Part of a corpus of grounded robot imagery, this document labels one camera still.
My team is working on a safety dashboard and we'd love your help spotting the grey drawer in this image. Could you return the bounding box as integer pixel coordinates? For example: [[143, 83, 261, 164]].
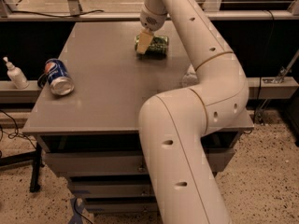
[[83, 197, 158, 214], [68, 180, 154, 198], [44, 150, 235, 177]]

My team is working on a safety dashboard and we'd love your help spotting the white plastic water bottle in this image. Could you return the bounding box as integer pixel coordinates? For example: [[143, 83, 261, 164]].
[[182, 65, 198, 87]]

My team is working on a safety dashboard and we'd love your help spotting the green soda can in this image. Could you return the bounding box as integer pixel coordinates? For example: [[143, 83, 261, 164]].
[[135, 35, 169, 55]]

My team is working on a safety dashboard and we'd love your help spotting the blue Pepsi can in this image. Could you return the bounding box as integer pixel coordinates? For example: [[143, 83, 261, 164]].
[[45, 59, 75, 96]]

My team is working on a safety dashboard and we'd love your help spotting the bottom grey drawer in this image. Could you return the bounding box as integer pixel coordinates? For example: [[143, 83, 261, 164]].
[[83, 197, 158, 214]]

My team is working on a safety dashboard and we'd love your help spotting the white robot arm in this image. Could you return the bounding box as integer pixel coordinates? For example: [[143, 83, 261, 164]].
[[138, 0, 249, 224]]

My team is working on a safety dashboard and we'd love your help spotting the top grey drawer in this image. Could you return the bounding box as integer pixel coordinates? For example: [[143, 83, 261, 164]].
[[44, 150, 235, 177]]

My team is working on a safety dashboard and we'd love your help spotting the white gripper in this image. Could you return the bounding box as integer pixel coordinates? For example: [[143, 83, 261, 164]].
[[136, 5, 167, 54]]

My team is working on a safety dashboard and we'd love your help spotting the black cable on rail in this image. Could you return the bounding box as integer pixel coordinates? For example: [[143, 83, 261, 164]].
[[12, 9, 105, 19]]

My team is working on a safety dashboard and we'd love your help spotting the white pump dispenser bottle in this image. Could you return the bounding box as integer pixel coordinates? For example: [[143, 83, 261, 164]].
[[3, 57, 29, 90]]

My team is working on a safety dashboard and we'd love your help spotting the black floor cable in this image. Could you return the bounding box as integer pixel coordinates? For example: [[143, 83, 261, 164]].
[[0, 109, 37, 159]]

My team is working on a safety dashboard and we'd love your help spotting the metal frame rail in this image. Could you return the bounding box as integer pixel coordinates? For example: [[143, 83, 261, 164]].
[[0, 0, 299, 23]]

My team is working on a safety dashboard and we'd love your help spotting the grey drawer cabinet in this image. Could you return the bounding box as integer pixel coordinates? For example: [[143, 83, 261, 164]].
[[21, 20, 254, 215]]

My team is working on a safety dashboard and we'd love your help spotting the black stand leg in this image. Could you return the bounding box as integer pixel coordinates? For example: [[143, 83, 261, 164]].
[[0, 144, 42, 193]]

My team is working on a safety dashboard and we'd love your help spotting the middle grey drawer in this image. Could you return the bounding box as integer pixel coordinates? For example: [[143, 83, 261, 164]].
[[68, 180, 154, 198]]

